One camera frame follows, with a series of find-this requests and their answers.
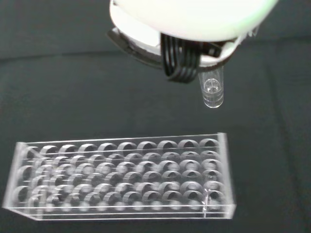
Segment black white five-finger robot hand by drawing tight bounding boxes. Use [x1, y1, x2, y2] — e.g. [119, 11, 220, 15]
[106, 0, 279, 84]

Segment clear plastic test tube rack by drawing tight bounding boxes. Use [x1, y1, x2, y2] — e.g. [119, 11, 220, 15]
[3, 132, 238, 221]

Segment black bench cloth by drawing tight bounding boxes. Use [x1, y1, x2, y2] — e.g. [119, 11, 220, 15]
[0, 0, 311, 233]

